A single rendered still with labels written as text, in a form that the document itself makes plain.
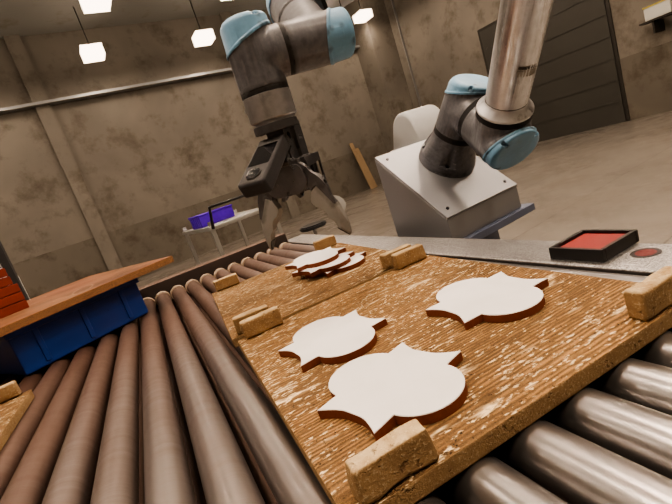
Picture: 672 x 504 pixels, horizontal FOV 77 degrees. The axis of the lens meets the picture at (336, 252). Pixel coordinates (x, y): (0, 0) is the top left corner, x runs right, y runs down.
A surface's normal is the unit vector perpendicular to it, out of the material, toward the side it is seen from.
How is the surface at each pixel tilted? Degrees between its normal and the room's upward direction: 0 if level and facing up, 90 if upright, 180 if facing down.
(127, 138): 90
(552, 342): 0
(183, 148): 90
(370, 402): 0
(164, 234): 90
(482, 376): 0
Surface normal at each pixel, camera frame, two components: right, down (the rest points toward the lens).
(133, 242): 0.51, 0.00
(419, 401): -0.31, -0.93
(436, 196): 0.11, -0.68
